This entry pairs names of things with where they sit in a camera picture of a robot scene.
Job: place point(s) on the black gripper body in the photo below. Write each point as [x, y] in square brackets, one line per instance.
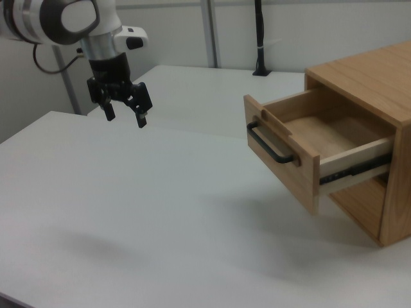
[110, 72]

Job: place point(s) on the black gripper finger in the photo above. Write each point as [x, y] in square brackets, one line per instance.
[143, 99]
[109, 110]

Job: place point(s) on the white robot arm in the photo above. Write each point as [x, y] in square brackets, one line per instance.
[48, 19]

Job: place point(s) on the wooden drawer cabinet body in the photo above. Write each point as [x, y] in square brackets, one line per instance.
[398, 144]

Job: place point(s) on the black pole with white tie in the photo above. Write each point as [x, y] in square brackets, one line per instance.
[260, 38]

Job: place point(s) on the grey metal partition post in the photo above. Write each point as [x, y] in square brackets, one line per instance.
[212, 32]

